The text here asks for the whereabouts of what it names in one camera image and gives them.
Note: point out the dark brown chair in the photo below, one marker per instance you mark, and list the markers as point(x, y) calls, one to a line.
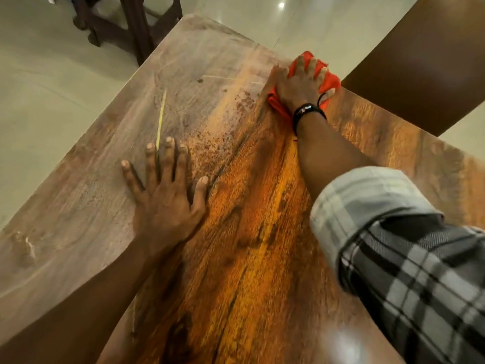
point(424, 64)

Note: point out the red cleaning cloth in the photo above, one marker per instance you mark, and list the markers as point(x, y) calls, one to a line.
point(331, 82)

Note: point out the person's left forearm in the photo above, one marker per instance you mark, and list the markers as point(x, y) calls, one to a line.
point(75, 318)

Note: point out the black white plaid shirt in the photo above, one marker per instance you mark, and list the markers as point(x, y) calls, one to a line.
point(409, 261)

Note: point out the person's right hand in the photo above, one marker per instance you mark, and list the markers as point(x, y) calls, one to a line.
point(299, 90)

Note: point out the wooden table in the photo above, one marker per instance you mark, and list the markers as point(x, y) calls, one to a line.
point(246, 242)

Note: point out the person's left hand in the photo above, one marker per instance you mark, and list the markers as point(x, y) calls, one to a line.
point(163, 212)

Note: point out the person's right forearm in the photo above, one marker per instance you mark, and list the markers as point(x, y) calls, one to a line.
point(326, 155)

